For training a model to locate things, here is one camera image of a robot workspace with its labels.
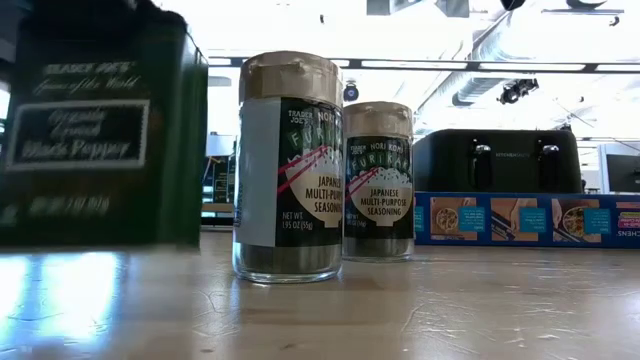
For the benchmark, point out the wooden shelf board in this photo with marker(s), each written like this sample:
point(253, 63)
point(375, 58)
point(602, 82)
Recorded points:
point(217, 207)

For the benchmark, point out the tan lid furikake jar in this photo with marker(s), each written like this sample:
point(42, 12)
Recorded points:
point(287, 175)
point(378, 185)

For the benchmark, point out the ceiling light strip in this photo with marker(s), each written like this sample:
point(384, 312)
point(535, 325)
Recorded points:
point(410, 65)

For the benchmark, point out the black four-slot toaster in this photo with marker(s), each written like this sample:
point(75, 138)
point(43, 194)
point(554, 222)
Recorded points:
point(500, 160)

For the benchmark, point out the blue plastic wrap box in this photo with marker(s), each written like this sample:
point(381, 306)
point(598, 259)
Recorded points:
point(525, 220)

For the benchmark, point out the black ceiling spotlight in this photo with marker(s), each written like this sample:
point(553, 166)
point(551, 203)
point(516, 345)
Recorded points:
point(517, 90)

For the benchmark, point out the black monitor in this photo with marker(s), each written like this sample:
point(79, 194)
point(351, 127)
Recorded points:
point(622, 172)

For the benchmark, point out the black dome camera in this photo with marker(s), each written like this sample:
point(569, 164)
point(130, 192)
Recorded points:
point(351, 92)

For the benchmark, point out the silver air duct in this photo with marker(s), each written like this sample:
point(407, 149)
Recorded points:
point(480, 85)

